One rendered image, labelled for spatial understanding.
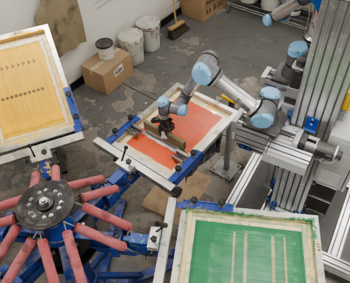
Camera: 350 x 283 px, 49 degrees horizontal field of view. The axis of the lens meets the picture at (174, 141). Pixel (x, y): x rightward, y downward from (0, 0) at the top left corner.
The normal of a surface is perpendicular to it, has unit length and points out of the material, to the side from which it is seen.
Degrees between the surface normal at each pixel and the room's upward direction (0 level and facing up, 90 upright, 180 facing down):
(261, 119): 94
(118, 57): 0
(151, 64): 0
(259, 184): 0
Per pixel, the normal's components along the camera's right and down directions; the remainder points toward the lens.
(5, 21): 0.78, 0.44
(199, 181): -0.05, -0.66
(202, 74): -0.47, 0.62
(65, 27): 0.40, 0.66
